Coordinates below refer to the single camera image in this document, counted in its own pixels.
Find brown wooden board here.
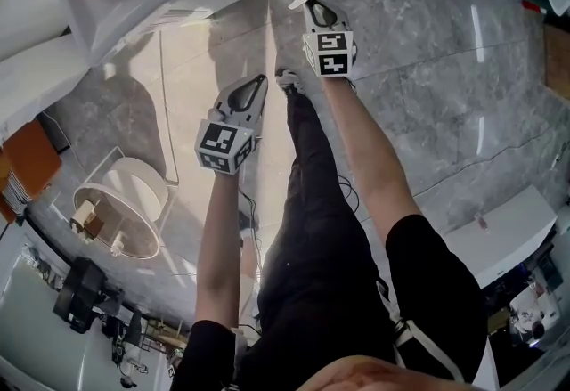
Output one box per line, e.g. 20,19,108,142
541,22,570,103

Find person's black shirt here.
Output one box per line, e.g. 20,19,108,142
171,213,489,391

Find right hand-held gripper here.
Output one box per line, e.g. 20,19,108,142
302,0,359,79

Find orange box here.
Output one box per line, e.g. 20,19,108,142
0,119,63,224

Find white low cabinet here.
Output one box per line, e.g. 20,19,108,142
444,183,560,290

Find person's black trousers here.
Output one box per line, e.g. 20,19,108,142
234,88,402,391

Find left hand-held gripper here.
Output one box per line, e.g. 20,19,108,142
194,73,270,177

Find person's grey shoe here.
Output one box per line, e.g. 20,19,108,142
274,68,305,95

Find person's left forearm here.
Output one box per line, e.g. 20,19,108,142
194,169,251,330

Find black device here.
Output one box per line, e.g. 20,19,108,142
52,257,109,336

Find white ceramic fixture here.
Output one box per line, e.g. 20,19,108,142
0,31,93,134

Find person's right forearm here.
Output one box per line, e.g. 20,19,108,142
319,76,425,240

